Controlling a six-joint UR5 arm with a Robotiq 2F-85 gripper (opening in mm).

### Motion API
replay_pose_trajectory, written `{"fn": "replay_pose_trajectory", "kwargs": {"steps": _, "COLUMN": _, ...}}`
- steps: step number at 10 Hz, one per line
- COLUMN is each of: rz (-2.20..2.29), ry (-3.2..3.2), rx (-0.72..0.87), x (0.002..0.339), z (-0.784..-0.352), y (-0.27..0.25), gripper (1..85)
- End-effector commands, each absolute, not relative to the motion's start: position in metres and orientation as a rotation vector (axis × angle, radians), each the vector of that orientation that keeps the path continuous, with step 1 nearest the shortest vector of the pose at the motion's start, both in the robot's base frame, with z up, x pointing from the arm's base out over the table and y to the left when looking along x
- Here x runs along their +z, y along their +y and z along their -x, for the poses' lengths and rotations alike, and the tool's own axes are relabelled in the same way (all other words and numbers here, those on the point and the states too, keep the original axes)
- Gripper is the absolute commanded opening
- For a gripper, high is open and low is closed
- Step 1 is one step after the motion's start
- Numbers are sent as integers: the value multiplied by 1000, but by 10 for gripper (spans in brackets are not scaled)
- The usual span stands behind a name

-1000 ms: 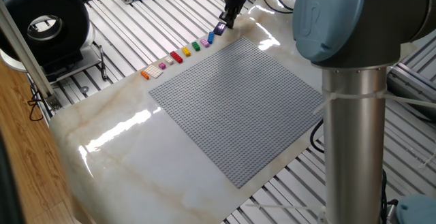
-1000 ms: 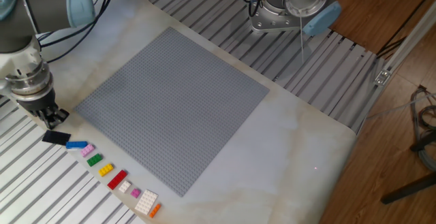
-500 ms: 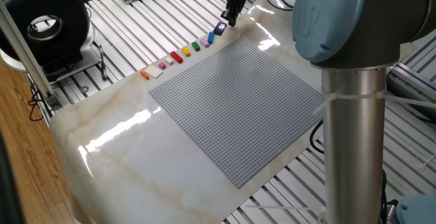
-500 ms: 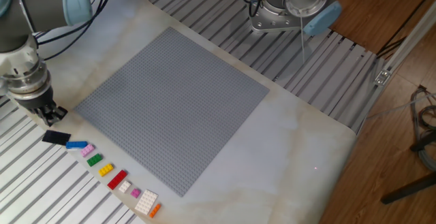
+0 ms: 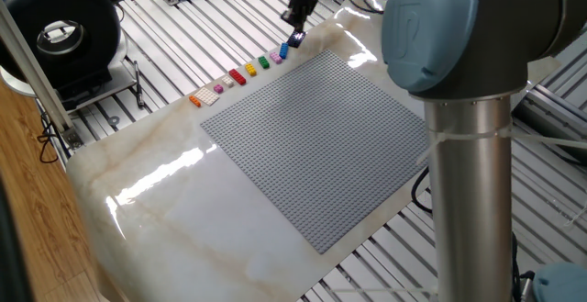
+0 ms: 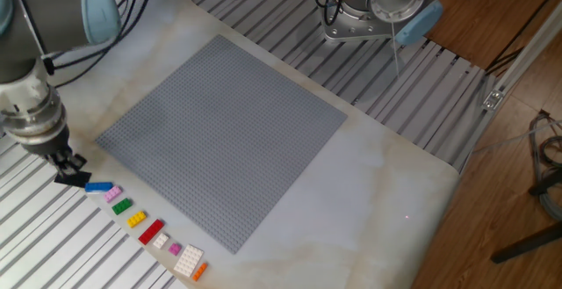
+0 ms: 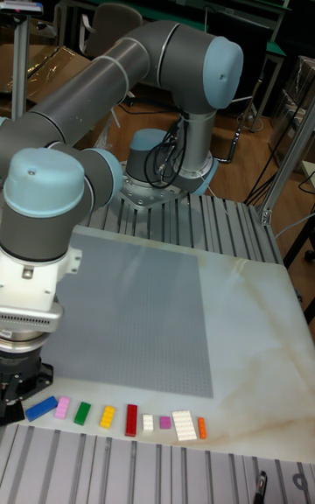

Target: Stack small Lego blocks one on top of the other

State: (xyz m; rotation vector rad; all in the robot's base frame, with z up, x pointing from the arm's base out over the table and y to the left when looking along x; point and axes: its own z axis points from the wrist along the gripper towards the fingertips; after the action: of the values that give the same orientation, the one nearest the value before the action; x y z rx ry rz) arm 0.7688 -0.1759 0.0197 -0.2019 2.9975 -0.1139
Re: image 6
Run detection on thin white cable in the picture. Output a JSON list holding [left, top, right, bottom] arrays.
[[472, 119, 562, 154]]

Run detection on green Lego brick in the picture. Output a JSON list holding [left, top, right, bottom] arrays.
[[111, 197, 133, 216]]

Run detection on glossy marble pattern mat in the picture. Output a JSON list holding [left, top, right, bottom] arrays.
[[0, 0, 461, 289]]

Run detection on light pink Lego brick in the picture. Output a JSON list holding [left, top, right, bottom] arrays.
[[103, 185, 123, 204]]

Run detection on orange Lego brick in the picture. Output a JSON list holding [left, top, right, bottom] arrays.
[[191, 262, 209, 282]]

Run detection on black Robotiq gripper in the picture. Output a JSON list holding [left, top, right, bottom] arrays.
[[19, 126, 88, 177]]

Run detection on black floor cables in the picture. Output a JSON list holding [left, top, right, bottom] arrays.
[[485, 0, 562, 77]]

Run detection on grey Lego baseplate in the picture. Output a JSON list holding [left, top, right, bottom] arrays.
[[94, 33, 348, 255]]

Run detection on large white Lego plate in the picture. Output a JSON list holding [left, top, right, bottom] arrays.
[[172, 243, 205, 278]]

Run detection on grey coiled cable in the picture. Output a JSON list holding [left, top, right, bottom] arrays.
[[529, 108, 562, 222]]

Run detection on black looped base cable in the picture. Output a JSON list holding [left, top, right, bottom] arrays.
[[313, 0, 349, 27]]

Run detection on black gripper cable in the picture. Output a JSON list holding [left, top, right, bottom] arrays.
[[43, 0, 162, 89]]

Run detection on aluminium frame bar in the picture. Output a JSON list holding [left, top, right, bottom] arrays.
[[481, 0, 562, 112]]

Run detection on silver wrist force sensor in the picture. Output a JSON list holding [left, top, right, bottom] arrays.
[[0, 85, 69, 146]]

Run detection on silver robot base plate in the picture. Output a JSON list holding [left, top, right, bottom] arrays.
[[319, 0, 396, 43]]

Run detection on black Lego plate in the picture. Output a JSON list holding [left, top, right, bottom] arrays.
[[53, 170, 93, 189]]

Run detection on black stand leg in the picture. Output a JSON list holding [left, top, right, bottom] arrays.
[[490, 178, 562, 264]]

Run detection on blue Lego brick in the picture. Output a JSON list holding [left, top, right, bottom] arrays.
[[83, 181, 115, 193]]

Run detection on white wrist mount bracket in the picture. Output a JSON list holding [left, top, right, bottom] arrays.
[[0, 58, 54, 114]]

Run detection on red Lego brick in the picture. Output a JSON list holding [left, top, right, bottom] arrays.
[[137, 218, 165, 246]]

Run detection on yellow Lego brick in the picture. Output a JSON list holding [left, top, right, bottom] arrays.
[[126, 210, 148, 229]]

